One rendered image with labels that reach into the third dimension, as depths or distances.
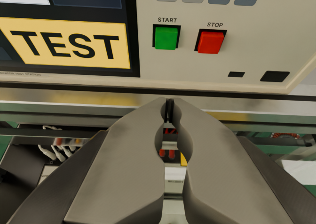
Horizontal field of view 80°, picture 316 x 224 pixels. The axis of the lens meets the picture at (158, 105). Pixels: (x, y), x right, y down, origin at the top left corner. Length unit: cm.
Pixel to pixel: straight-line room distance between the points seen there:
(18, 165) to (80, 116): 41
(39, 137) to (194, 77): 22
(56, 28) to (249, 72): 18
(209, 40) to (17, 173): 57
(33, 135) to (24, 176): 32
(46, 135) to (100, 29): 18
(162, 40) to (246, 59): 8
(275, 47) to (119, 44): 14
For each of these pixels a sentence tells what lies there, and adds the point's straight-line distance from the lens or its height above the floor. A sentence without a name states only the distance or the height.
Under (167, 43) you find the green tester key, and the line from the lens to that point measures 17.
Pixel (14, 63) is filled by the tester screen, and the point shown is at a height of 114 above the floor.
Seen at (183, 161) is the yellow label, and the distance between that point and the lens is 23.
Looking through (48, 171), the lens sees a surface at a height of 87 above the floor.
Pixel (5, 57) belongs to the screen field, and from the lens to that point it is 24.
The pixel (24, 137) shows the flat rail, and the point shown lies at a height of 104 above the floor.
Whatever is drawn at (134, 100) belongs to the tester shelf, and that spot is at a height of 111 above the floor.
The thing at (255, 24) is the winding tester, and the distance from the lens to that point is 18.
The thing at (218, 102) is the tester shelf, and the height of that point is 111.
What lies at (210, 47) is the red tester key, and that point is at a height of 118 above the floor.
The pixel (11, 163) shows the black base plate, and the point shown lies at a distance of 65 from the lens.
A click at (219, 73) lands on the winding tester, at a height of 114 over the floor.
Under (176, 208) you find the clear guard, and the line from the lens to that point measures 22.
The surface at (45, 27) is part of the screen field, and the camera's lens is 19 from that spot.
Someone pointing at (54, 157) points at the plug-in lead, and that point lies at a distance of 50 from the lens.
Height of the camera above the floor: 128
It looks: 56 degrees down
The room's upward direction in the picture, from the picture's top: 4 degrees clockwise
